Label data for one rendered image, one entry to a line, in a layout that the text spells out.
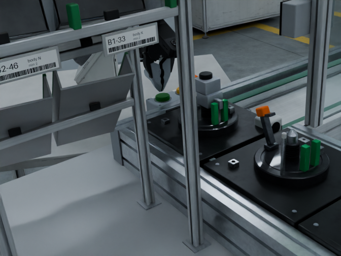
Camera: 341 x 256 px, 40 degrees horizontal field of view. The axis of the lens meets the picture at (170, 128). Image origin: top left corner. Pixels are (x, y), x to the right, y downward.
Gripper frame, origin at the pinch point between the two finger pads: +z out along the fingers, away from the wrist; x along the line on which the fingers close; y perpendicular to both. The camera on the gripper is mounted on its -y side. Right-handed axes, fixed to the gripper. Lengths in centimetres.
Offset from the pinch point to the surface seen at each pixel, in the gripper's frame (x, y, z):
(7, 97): 27, 60, 13
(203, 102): 3.8, -23.2, -4.2
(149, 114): 7.7, -5.3, 3.6
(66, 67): -73, 270, 80
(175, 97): -3.2, -1.6, 3.4
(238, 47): -249, 248, 99
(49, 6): 38, -33, -33
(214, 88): 1.2, -24.1, -7.2
